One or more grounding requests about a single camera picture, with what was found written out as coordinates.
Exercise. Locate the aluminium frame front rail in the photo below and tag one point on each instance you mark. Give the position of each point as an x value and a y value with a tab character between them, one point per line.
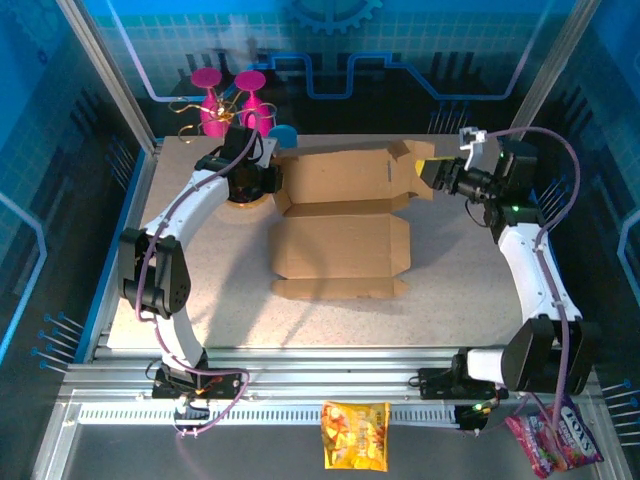
325	372

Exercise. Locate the blue plastic goblet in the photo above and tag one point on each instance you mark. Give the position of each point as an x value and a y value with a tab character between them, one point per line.
285	136

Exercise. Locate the brown cardboard paper box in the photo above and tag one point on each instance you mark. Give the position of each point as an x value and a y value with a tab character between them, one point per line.
340	245

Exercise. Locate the aluminium frame post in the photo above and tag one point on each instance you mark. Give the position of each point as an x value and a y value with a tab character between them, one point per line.
115	85
545	75

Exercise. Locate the aluminium frame side rail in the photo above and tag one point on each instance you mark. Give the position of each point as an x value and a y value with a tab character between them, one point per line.
125	220

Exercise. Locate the pink plastic goblet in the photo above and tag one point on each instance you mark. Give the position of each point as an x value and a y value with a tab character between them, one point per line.
250	80
212	122

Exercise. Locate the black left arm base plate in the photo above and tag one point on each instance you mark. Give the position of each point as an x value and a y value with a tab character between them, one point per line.
165	387

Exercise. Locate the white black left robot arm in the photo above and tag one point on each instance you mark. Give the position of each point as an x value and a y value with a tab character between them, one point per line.
200	200

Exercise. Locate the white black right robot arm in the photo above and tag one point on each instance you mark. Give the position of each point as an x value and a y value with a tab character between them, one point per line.
530	270

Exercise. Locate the purple candy bag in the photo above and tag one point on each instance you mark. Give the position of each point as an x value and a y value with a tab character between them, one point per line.
575	440

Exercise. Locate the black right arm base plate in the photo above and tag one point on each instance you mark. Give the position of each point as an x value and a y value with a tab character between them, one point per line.
435	382

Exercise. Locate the yellow snack bag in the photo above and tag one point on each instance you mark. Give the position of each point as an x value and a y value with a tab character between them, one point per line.
355	440

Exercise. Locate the black electronics module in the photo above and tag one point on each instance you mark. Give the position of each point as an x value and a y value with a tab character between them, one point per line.
470	420

